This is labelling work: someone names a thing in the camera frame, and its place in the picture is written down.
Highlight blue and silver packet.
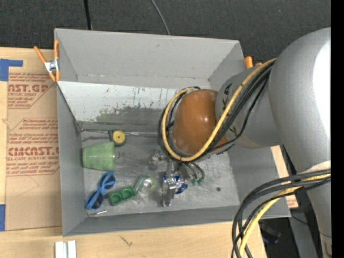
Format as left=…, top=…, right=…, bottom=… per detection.
left=161, top=171, right=189, bottom=195

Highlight clear glass thing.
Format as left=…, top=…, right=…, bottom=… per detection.
left=133, top=174, right=158, bottom=195

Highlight green toy brick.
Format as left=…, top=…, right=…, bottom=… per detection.
left=107, top=185, right=137, bottom=207

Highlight blue sunglasses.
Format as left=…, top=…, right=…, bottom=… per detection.
left=84, top=170, right=117, bottom=211

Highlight yellow and black wheel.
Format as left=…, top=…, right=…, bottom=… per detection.
left=108, top=129, right=127, bottom=147

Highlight green cup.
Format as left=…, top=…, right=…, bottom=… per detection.
left=81, top=141, right=118, bottom=171

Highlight grey metal bin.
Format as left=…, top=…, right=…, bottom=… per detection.
left=53, top=27, right=292, bottom=238

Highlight brown cardboard board red print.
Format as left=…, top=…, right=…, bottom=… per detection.
left=0, top=46, right=63, bottom=232

